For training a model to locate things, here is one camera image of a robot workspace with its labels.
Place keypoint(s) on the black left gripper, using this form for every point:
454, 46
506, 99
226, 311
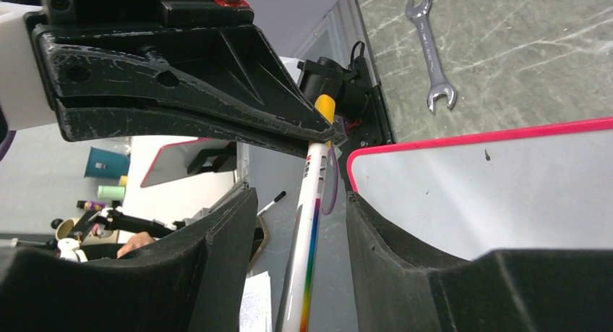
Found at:
201, 70

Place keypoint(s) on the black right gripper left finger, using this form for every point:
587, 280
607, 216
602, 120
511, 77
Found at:
190, 280

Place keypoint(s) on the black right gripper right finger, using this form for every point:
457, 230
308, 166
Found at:
401, 283

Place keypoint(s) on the white rainbow marker pen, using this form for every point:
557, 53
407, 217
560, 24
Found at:
294, 308

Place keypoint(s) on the pink framed whiteboard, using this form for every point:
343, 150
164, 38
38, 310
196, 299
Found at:
543, 187
185, 159

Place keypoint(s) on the teal cup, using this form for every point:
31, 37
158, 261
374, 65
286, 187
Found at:
105, 164

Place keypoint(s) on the light green cylinder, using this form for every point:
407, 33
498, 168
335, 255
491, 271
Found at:
110, 193

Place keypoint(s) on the silver open-end wrench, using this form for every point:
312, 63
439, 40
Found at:
440, 87

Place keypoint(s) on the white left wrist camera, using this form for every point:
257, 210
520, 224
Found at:
23, 99

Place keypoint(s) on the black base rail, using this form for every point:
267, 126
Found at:
364, 113

